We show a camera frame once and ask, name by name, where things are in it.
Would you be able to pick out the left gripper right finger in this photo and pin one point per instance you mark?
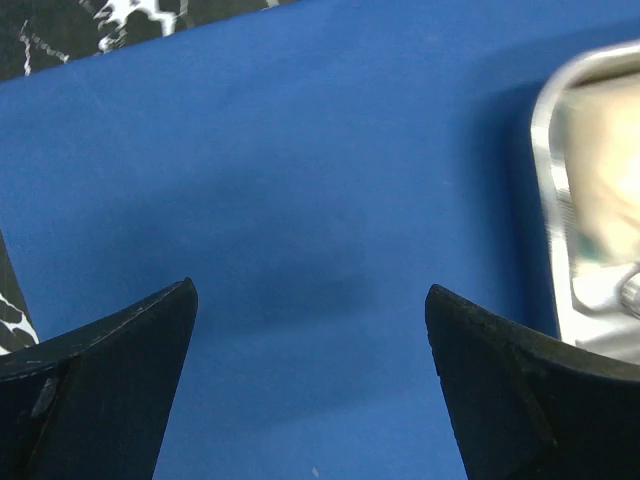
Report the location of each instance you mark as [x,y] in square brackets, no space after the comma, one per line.
[524,405]

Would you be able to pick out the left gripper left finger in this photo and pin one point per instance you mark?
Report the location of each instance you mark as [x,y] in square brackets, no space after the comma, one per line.
[94,403]

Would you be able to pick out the metal instrument tray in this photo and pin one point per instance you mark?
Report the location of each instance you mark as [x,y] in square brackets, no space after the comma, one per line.
[596,300]

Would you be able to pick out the beige gauze ball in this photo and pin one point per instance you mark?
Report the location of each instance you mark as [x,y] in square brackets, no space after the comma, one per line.
[602,162]

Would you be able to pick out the blue surgical drape cloth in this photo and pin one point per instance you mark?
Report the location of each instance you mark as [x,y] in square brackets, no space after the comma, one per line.
[313,169]

